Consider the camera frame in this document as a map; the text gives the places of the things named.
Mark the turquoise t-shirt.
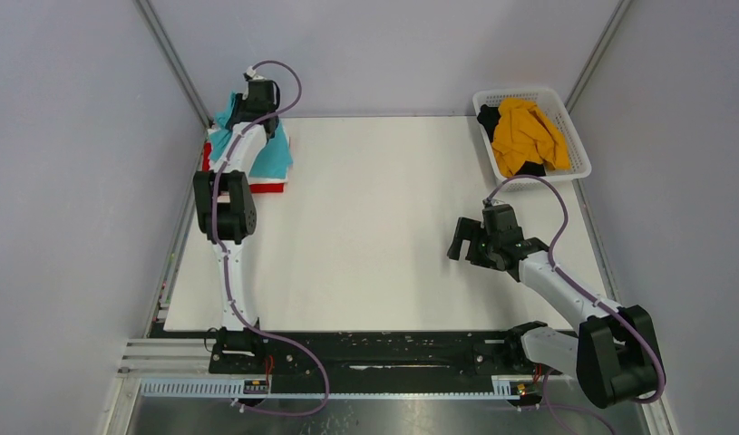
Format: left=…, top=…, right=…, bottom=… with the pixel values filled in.
left=208, top=92, right=294, bottom=179

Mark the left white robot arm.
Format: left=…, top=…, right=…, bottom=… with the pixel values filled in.
left=192, top=79, right=290, bottom=372

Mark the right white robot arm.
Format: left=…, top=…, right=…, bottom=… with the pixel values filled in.
left=447, top=204, right=666, bottom=409

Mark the white folded t-shirt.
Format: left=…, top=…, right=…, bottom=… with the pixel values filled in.
left=208, top=121, right=293, bottom=184

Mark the red folded t-shirt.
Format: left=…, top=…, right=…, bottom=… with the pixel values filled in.
left=201, top=140, right=287, bottom=194

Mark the orange t-shirt in basket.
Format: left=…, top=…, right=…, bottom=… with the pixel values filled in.
left=491, top=97, right=571, bottom=178

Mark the white plastic laundry basket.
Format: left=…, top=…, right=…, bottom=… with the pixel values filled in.
left=472, top=86, right=591, bottom=184

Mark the black garment in basket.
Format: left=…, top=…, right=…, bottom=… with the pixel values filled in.
left=477, top=100, right=548, bottom=178

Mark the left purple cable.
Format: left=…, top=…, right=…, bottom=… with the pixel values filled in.
left=210, top=60, right=331, bottom=418

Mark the purple cable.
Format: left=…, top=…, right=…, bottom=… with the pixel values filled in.
left=484, top=175, right=667, bottom=435
left=210, top=60, right=331, bottom=418

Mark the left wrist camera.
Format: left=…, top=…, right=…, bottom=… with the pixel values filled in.
left=243, top=67, right=267, bottom=82

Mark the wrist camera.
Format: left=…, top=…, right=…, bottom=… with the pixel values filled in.
left=481, top=198, right=506, bottom=208
left=243, top=67, right=267, bottom=82

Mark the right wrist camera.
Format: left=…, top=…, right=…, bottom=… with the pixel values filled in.
left=481, top=198, right=506, bottom=208

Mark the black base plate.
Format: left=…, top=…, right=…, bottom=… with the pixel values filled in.
left=209, top=331, right=546, bottom=396

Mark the white slotted cable duct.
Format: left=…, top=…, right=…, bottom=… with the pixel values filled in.
left=139, top=375, right=532, bottom=402

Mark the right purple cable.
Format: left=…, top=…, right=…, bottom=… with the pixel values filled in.
left=484, top=175, right=667, bottom=435

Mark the aluminium frame rail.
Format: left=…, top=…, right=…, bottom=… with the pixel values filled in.
left=118, top=338, right=212, bottom=375

